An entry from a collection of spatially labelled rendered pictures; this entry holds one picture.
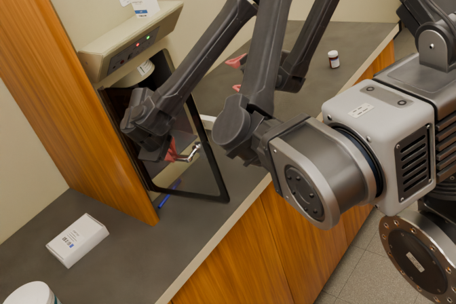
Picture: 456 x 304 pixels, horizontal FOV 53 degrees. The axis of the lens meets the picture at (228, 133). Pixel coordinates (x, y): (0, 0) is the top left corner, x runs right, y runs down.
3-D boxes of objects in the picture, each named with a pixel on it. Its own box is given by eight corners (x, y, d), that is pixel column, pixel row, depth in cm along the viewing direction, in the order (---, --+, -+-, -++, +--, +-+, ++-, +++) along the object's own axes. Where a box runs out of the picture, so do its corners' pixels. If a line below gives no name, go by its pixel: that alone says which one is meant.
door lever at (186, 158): (175, 150, 131) (172, 143, 129) (201, 152, 126) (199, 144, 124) (165, 163, 127) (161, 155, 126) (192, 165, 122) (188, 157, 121)
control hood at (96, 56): (91, 83, 128) (75, 51, 123) (169, 30, 146) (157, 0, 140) (116, 87, 121) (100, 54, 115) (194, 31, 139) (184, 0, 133)
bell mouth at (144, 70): (93, 86, 150) (85, 72, 147) (131, 60, 160) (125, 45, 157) (126, 93, 139) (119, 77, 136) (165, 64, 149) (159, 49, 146)
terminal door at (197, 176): (152, 189, 151) (102, 87, 129) (231, 203, 135) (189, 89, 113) (150, 191, 150) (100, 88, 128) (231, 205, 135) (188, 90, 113)
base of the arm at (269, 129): (281, 199, 73) (264, 140, 66) (256, 176, 79) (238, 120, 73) (324, 173, 75) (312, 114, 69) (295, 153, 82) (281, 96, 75)
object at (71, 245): (51, 253, 147) (45, 245, 145) (91, 220, 155) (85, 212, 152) (68, 269, 139) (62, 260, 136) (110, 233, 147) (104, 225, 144)
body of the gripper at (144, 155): (141, 161, 120) (123, 148, 114) (155, 127, 124) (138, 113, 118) (160, 163, 116) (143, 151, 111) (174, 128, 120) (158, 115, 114)
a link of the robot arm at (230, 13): (252, -35, 95) (283, -4, 102) (240, -40, 99) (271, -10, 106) (131, 124, 103) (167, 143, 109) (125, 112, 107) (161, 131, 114)
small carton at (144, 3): (137, 18, 131) (129, -2, 128) (147, 10, 135) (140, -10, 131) (150, 17, 129) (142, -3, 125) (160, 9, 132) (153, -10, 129)
